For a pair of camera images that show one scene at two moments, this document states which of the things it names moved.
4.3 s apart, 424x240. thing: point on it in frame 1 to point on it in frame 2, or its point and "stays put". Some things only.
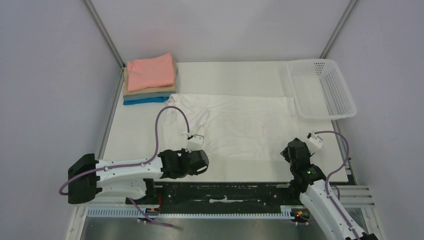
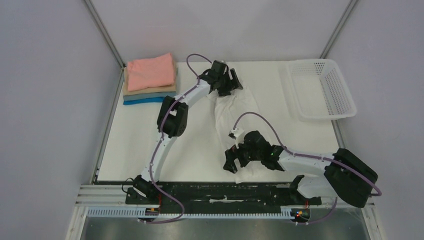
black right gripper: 294,149 to 240,158
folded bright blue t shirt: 147,100 stays put
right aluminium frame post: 337,29 stays put
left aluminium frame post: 107,40 stays put
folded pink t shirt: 152,72 stays put
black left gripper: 183,151 to 233,84
